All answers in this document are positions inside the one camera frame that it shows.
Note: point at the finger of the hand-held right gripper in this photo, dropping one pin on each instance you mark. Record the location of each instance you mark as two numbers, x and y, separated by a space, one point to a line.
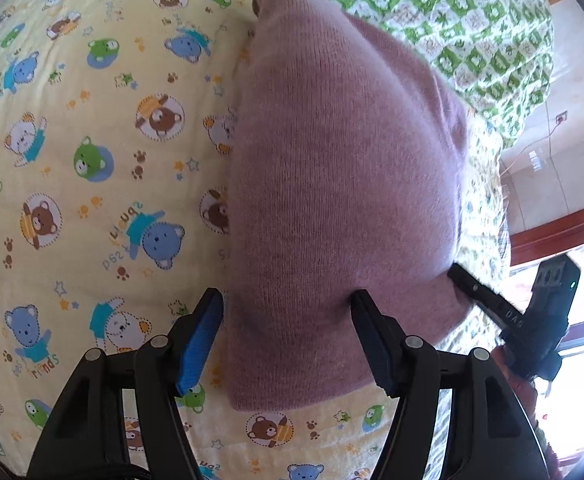
486 300

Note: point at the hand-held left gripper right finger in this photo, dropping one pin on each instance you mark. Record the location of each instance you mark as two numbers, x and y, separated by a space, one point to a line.
375 350

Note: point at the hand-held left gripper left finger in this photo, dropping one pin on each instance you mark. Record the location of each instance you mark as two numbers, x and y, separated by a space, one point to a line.
199 345

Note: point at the purple knitted sweater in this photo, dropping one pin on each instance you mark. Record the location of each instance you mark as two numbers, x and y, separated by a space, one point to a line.
342 200

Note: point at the person's right forearm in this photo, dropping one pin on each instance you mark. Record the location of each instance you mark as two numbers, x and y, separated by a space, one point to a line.
531 410

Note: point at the yellow cartoon bear bedsheet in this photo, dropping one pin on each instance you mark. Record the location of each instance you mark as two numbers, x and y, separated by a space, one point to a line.
97 160

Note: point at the green checked quilt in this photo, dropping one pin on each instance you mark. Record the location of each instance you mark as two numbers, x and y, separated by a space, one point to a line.
446 25

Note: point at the wooden door frame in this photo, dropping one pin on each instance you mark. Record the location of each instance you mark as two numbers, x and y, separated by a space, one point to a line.
561 232

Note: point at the white wall socket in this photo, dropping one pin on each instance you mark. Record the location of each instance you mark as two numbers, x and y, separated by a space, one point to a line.
536 160

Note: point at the wall socket with plug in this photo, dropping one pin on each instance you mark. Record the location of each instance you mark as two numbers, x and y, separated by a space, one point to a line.
562 118

